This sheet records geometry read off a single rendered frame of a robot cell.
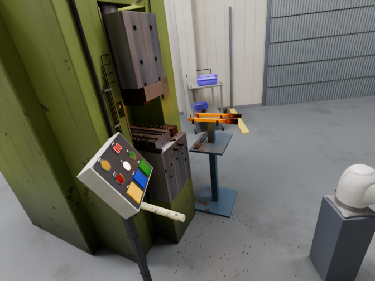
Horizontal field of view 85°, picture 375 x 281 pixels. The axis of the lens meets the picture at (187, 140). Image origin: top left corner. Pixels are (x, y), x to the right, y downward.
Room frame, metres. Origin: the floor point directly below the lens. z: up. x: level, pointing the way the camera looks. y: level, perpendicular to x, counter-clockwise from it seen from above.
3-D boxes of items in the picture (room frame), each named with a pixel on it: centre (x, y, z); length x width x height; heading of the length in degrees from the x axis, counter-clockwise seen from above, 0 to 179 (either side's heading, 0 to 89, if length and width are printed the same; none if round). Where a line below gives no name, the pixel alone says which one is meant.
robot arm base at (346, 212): (0.90, -0.92, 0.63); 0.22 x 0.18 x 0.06; 176
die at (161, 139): (1.48, 0.36, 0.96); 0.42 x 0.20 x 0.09; 60
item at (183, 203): (1.53, 0.34, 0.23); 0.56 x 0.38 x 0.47; 60
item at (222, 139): (1.71, -0.23, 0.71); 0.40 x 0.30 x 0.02; 154
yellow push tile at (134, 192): (0.74, 0.26, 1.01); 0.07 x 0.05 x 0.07; 175
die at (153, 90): (1.48, 0.36, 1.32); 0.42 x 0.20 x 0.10; 60
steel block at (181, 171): (1.53, 0.34, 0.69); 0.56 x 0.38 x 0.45; 60
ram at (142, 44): (1.52, 0.34, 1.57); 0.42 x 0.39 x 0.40; 60
